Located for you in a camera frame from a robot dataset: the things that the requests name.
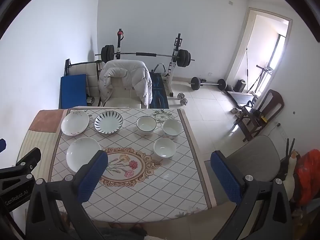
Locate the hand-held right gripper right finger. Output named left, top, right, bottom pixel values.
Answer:
left=210, top=150, right=293, bottom=240

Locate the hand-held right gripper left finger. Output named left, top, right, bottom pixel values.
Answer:
left=25, top=149, right=110, bottom=240

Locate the plain white plate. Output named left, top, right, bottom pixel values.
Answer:
left=66, top=137, right=102, bottom=173

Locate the white plate with floral print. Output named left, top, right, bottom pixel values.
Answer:
left=61, top=110, right=90, bottom=137

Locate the blue striped white plate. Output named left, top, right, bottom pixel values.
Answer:
left=94, top=111, right=124, bottom=134

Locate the plain white bowl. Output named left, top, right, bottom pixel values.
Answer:
left=153, top=137, right=176, bottom=158

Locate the white bowl with colourful outside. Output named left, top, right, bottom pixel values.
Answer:
left=162, top=119, right=182, bottom=140

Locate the black rimmed white bowl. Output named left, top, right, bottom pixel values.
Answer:
left=136, top=115, right=157, bottom=135

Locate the short barbell with black plates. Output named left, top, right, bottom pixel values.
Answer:
left=190, top=77, right=227, bottom=91

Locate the beige striped cloth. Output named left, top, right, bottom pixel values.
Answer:
left=15, top=109, right=66, bottom=180

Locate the grey padded chair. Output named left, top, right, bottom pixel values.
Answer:
left=205, top=135, right=282, bottom=205

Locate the floral checked tablecloth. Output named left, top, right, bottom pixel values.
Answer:
left=49, top=107, right=217, bottom=223

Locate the black antenna pair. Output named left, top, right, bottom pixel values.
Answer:
left=286, top=138, right=296, bottom=157

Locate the blue folded mat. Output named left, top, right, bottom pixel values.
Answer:
left=59, top=74, right=87, bottom=109

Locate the black treadmill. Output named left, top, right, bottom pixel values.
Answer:
left=226, top=90, right=258, bottom=108

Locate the red bag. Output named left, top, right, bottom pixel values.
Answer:
left=293, top=149, right=320, bottom=203

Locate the chrome dumbbell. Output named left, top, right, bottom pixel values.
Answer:
left=177, top=92, right=190, bottom=105

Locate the cream padded chair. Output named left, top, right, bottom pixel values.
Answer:
left=100, top=76, right=143, bottom=109
left=67, top=61, right=101, bottom=105

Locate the dark wooden chair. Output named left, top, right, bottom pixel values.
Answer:
left=241, top=89, right=285, bottom=142

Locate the dark blue garment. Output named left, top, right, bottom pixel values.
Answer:
left=149, top=72, right=170, bottom=109

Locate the white puffer jacket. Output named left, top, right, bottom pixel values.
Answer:
left=98, top=60, right=153, bottom=109

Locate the grey exercise machine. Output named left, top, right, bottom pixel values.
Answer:
left=247, top=65, right=273, bottom=93

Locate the white weight bench rack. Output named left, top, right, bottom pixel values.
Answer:
left=114, top=30, right=184, bottom=98

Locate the white door frame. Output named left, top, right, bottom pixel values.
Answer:
left=225, top=7, right=293, bottom=88

